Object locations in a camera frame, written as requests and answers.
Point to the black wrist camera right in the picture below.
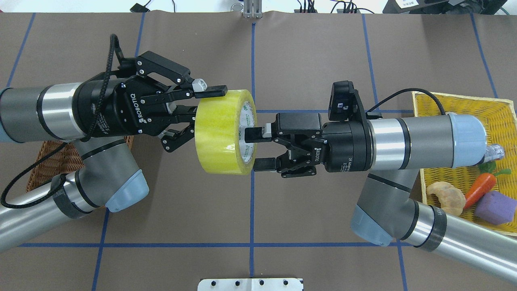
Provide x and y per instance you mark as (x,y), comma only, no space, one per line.
(346,105)

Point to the purple foam block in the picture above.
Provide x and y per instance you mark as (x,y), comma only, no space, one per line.
(496,208)

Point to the orange toy carrot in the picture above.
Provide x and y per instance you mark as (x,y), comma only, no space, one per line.
(482,185)

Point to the brown wicker basket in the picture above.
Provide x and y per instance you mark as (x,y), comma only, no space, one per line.
(52,169)

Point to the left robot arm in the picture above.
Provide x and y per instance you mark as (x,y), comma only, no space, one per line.
(46,114)

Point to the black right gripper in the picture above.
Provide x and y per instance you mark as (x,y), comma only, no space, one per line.
(344,146)

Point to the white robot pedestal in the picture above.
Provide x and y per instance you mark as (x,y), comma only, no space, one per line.
(251,284)

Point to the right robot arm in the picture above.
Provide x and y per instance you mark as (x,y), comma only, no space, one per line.
(409,161)

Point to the yellow tape roll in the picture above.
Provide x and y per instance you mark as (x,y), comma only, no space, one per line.
(220,123)

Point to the toy croissant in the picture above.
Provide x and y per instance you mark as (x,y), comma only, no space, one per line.
(451,199)

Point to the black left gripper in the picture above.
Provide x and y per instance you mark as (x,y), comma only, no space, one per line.
(115,108)

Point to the yellow plastic basket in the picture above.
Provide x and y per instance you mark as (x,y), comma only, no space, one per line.
(499,120)

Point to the small printed bottle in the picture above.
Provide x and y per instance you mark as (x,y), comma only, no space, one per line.
(494,152)

